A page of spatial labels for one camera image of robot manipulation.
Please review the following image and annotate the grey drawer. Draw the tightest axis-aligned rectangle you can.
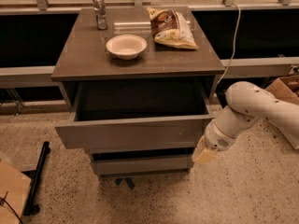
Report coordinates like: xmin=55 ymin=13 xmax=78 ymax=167
xmin=56 ymin=77 xmax=211 ymax=152
xmin=91 ymin=155 xmax=192 ymax=175

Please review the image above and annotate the grey top drawer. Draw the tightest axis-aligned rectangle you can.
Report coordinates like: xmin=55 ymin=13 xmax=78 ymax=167
xmin=56 ymin=77 xmax=211 ymax=152

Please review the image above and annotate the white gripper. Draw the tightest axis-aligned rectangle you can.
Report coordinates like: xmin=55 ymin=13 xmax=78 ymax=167
xmin=192 ymin=119 xmax=240 ymax=164

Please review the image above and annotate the black metal stand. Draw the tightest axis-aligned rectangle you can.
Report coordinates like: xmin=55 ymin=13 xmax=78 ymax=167
xmin=23 ymin=141 xmax=50 ymax=216

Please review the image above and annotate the wooden board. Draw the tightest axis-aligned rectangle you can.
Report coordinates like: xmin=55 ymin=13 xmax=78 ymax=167
xmin=0 ymin=161 xmax=31 ymax=224

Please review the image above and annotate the brown chip bag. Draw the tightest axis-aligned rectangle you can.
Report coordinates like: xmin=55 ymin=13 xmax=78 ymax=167
xmin=147 ymin=7 xmax=198 ymax=49

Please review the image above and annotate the grey lower drawer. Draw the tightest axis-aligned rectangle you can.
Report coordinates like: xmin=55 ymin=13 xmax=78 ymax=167
xmin=91 ymin=155 xmax=192 ymax=175

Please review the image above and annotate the black cable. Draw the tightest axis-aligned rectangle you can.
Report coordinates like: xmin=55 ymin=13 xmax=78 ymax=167
xmin=0 ymin=191 xmax=23 ymax=224

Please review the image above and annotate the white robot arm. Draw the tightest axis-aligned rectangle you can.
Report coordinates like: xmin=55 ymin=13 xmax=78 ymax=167
xmin=192 ymin=81 xmax=299 ymax=164

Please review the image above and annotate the white paper bowl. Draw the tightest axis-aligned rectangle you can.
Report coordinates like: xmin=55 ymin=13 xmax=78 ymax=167
xmin=106 ymin=35 xmax=147 ymax=60

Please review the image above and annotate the white cable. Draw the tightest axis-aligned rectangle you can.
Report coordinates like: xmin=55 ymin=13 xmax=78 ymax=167
xmin=215 ymin=2 xmax=243 ymax=86

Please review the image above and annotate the grey drawer cabinet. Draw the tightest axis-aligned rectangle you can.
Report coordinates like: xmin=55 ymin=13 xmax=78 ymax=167
xmin=52 ymin=7 xmax=224 ymax=178

